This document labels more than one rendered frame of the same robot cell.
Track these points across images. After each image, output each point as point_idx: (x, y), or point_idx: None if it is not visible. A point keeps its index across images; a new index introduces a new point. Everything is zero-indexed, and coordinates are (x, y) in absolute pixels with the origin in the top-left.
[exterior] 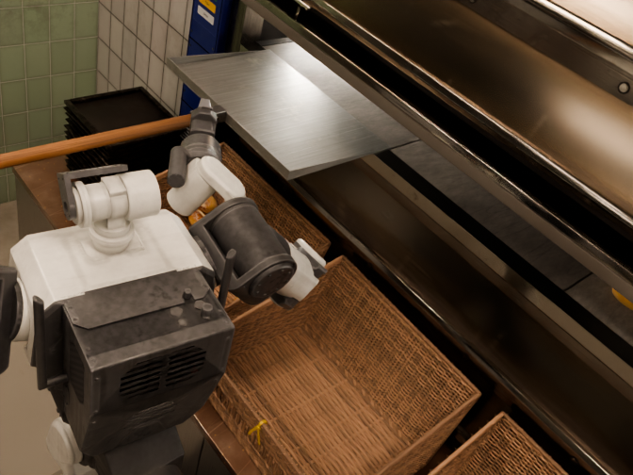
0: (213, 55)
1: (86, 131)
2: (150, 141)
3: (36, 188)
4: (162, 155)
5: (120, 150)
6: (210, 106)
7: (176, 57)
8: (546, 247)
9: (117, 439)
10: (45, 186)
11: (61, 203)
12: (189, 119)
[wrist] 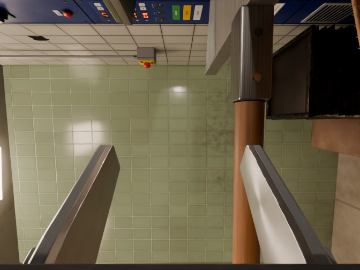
0: (210, 11)
1: (290, 118)
2: (316, 68)
3: (335, 147)
4: (339, 51)
5: (315, 103)
6: (75, 184)
7: (206, 62)
8: None
9: None
10: (335, 140)
11: (357, 140)
12: (241, 115)
